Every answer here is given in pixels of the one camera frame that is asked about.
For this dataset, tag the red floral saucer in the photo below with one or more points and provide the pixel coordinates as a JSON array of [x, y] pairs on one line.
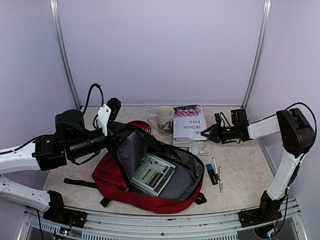
[[147, 128]]

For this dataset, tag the white floral mug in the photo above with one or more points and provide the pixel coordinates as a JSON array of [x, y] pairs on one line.
[[162, 120]]

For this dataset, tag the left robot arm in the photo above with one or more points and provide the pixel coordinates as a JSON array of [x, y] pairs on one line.
[[70, 141]]

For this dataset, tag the white marker black cap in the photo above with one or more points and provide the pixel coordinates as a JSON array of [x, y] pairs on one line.
[[214, 165]]

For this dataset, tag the slim white pen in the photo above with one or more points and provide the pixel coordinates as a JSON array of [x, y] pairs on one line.
[[220, 183]]

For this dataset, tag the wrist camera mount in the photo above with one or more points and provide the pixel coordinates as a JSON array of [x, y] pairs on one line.
[[221, 119], [107, 112]]

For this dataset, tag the aluminium frame post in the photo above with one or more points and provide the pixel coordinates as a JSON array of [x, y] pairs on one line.
[[258, 52], [54, 5]]

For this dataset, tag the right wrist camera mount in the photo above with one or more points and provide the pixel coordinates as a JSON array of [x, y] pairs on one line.
[[221, 119]]

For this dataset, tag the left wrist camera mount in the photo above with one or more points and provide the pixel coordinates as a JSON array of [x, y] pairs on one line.
[[107, 112]]

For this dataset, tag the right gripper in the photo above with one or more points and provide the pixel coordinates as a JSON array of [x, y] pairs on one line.
[[215, 136]]

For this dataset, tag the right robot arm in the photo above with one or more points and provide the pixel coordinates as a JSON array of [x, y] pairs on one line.
[[286, 137]]

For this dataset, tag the front aluminium rail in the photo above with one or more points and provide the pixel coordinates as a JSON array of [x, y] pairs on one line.
[[210, 226]]

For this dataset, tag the white Designer Fate book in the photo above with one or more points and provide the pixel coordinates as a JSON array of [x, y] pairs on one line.
[[188, 123]]

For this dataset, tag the red backpack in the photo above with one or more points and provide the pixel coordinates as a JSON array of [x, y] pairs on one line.
[[112, 176]]

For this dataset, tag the white charger with cable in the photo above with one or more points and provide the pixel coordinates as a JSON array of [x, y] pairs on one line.
[[197, 151]]

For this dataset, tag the grey photo cover book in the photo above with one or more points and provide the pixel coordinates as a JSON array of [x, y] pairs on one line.
[[152, 174]]

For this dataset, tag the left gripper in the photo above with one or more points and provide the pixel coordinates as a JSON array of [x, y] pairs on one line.
[[113, 129]]

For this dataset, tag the red marker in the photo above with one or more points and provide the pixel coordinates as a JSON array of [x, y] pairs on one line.
[[219, 174]]

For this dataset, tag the right aluminium frame post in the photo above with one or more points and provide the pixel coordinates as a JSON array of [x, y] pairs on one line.
[[258, 52]]

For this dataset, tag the blue black highlighter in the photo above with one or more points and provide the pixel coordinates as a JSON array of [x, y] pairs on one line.
[[211, 173]]

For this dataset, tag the left aluminium frame post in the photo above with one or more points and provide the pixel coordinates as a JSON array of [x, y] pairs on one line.
[[54, 5]]

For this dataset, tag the thin grey booklet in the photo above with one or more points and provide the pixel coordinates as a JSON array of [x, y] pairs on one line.
[[186, 142]]

